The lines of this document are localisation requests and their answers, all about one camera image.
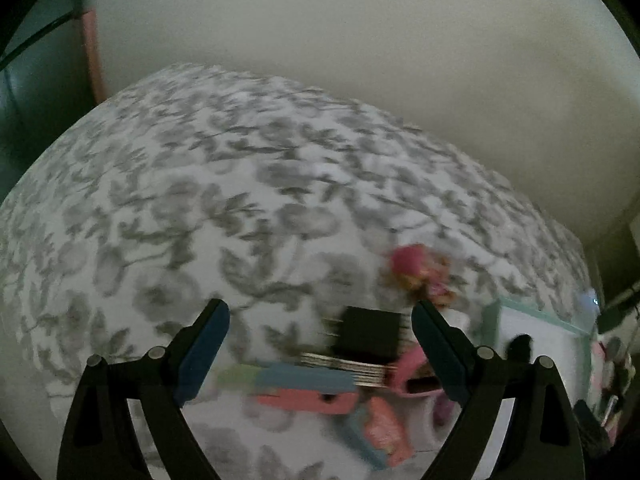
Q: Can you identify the pink puppy toy figure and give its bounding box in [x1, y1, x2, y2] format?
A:
[390, 244, 457, 310]

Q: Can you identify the white tray with teal rim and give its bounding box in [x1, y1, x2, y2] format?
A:
[477, 299, 591, 479]

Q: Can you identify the black toy car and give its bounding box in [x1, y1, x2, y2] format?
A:
[506, 334, 533, 366]

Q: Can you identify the coral card pack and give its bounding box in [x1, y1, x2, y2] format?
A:
[338, 396, 413, 470]

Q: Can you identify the pink kids smartwatch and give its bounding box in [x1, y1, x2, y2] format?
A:
[386, 344, 442, 399]

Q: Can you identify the grey floral tablecloth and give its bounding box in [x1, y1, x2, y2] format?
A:
[1, 64, 589, 477]

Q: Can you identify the black charger cube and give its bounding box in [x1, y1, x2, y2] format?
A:
[323, 307, 402, 366]

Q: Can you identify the blue and coral toy case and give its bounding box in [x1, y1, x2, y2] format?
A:
[254, 363, 360, 415]

